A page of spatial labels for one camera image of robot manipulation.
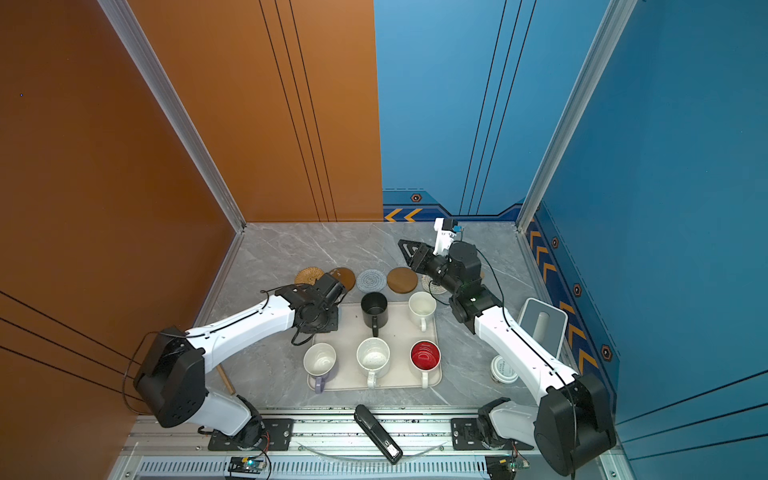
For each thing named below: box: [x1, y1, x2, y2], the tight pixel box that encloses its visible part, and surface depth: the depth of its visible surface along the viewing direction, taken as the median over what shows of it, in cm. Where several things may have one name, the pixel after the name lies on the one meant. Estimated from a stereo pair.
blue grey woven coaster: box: [356, 269, 387, 293], surface depth 105 cm
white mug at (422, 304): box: [408, 291, 437, 332], surface depth 88 cm
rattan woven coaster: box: [294, 266, 325, 285], surface depth 107 cm
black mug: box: [360, 292, 389, 337], surface depth 91 cm
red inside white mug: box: [410, 340, 441, 389], surface depth 82 cm
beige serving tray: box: [310, 302, 440, 391], surface depth 90 cm
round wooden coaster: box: [387, 267, 418, 294], surface depth 105 cm
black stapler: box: [354, 404, 403, 465], surface depth 72 cm
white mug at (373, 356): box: [356, 337, 391, 389], surface depth 81 cm
